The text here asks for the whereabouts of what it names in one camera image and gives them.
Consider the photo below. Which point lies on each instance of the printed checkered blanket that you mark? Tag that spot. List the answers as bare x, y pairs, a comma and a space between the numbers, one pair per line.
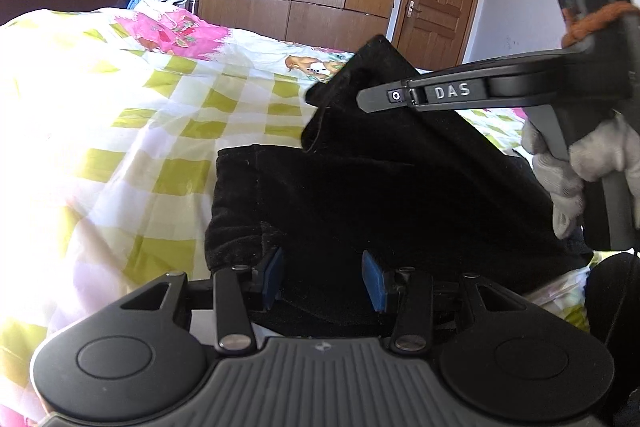
100, 107

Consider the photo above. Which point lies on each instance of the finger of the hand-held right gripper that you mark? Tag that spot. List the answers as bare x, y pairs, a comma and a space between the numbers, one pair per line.
380, 99

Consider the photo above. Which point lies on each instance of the person's right hand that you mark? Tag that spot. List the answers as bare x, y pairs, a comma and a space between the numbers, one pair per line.
560, 187

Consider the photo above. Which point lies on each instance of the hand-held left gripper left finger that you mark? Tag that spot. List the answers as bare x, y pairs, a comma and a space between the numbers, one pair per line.
272, 279

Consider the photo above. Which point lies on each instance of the black pants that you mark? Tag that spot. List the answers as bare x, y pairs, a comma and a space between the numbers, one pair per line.
375, 207

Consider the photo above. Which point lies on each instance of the person's dark clothing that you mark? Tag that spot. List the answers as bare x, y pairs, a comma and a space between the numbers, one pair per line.
615, 307

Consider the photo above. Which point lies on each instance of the orange knitted band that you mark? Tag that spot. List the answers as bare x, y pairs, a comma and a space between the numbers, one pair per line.
595, 19

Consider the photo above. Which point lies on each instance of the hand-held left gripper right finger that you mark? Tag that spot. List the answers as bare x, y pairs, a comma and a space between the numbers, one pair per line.
374, 279

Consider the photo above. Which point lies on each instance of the metal thermos bottle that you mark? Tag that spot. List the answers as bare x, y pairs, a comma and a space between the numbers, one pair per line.
194, 5

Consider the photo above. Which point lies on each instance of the pink printed pillow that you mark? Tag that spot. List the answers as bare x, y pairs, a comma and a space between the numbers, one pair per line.
170, 32

